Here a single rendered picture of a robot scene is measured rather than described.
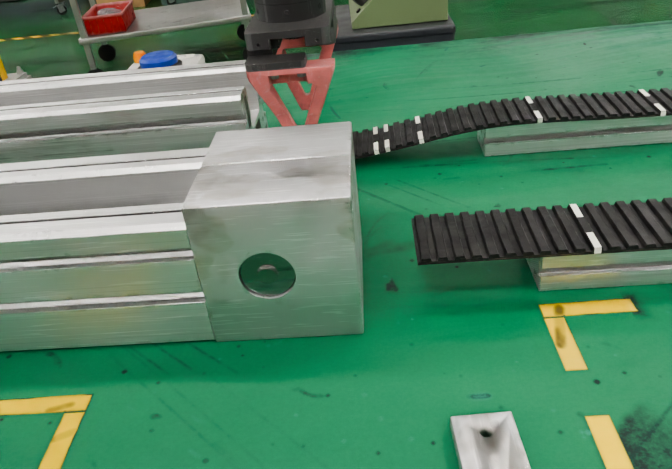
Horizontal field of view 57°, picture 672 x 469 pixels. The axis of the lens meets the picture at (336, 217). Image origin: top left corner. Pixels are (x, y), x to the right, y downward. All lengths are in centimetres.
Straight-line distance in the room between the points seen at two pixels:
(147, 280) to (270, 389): 9
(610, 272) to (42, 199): 37
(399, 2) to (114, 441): 77
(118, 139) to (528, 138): 35
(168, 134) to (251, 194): 21
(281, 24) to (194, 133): 11
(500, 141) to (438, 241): 20
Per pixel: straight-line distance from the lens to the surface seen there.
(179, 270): 36
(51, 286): 39
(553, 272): 41
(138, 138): 54
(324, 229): 33
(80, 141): 56
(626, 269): 42
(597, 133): 59
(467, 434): 32
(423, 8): 99
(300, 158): 37
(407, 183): 53
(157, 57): 70
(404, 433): 33
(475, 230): 40
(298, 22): 50
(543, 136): 58
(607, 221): 42
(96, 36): 358
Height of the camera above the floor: 103
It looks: 31 degrees down
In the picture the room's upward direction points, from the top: 6 degrees counter-clockwise
